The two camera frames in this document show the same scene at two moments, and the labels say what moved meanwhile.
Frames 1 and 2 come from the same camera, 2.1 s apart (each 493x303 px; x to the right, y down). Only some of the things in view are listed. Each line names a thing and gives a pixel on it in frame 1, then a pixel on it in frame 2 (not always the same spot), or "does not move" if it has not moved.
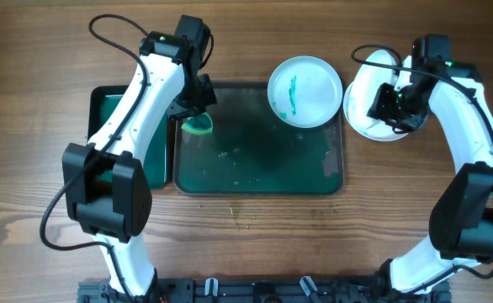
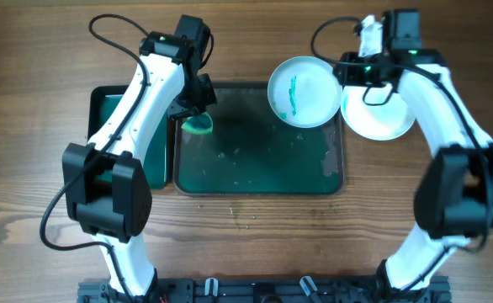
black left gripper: (194, 106) does not move
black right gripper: (384, 103) -> (352, 75)
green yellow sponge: (201, 124) does not move
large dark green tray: (252, 152) does not move
